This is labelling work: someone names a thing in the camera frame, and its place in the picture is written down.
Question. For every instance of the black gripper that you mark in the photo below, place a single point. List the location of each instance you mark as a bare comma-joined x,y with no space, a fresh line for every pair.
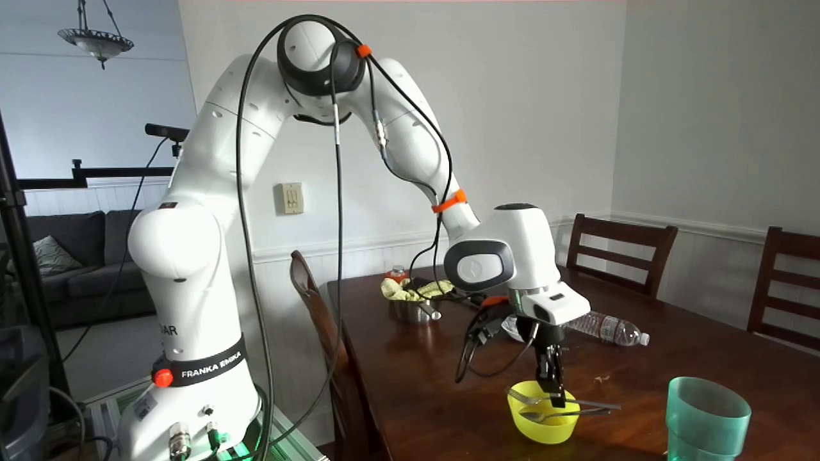
549,342

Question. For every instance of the silver metal spoon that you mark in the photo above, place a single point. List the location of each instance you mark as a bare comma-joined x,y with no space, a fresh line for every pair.
599,413

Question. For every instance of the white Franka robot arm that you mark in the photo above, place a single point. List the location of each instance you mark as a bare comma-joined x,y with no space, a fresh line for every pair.
207,171

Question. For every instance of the yellow plastic bowl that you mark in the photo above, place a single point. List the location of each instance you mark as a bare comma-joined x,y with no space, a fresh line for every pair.
543,429

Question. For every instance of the white crumpled cloth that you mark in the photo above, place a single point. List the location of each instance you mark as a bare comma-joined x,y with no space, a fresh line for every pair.
512,330

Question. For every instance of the clear plastic water bottle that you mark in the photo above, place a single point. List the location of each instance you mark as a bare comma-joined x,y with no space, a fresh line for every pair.
617,330

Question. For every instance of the dark wooden slatted chair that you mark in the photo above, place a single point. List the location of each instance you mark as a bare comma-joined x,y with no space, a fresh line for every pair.
630,253
783,282

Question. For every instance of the small metal container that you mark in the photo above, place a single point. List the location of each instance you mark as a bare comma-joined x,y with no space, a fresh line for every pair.
417,314

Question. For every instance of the teal translucent plastic cup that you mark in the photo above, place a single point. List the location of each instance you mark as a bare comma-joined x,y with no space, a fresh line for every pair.
708,424

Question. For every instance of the brown wooden chair curved back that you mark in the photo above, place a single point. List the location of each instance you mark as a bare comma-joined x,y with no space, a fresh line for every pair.
329,360

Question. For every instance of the dark grey sofa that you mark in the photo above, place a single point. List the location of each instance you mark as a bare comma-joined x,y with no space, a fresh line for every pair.
85,286

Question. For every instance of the grey sofa cushion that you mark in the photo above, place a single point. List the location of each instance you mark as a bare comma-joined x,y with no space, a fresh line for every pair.
56,257

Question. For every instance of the black stand pole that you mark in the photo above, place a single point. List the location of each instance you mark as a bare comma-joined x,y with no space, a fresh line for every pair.
22,257

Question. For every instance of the glass chandelier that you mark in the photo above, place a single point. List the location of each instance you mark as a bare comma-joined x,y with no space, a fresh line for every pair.
97,43

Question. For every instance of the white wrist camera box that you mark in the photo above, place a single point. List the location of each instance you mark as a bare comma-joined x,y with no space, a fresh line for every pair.
560,309

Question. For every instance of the beige wall switch plate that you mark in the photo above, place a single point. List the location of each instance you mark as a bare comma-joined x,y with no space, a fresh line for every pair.
288,198

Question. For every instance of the black camera on stand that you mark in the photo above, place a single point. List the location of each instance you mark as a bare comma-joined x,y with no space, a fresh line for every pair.
165,132

